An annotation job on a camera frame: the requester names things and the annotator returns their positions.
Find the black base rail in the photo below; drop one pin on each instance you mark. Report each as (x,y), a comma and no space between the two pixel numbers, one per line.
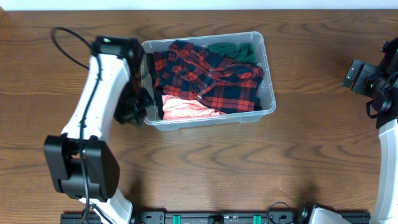
(212,218)

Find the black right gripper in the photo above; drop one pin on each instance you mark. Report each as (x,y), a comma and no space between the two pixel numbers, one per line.
(370,73)

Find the clear plastic storage bin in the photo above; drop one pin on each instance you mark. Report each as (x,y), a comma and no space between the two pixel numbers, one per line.
(265,91)

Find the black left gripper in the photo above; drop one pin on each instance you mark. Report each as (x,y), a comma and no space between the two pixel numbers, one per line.
(131,109)

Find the large black garment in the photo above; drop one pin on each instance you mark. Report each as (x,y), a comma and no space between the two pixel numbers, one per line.
(157,93)

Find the red navy plaid shirt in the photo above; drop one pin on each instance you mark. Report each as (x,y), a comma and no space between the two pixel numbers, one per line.
(191,72)

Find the pink garment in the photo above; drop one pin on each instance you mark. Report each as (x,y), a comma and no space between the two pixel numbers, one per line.
(177,108)

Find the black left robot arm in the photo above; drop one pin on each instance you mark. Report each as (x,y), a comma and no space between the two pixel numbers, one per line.
(80,161)

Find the dark green garment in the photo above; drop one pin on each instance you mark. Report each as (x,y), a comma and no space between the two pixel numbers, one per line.
(243,53)

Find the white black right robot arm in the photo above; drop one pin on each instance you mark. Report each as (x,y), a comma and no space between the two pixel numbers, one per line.
(379,83)

